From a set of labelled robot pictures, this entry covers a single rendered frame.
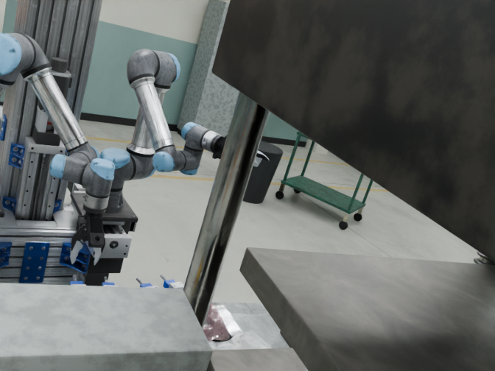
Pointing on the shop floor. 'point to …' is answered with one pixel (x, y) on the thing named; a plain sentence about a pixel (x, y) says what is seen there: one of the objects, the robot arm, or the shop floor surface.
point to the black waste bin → (262, 174)
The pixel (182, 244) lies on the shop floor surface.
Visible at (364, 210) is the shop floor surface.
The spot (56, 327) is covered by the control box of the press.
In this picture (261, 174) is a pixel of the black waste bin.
